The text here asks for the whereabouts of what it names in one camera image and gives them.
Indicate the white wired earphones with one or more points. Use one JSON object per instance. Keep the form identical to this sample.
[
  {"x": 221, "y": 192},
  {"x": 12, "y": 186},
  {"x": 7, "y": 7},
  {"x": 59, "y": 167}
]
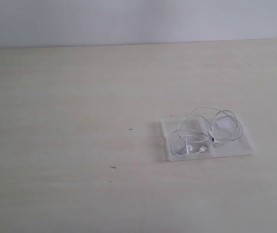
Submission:
[{"x": 208, "y": 135}]

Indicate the clear open plastic case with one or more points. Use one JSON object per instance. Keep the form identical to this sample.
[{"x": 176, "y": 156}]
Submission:
[{"x": 242, "y": 147}]

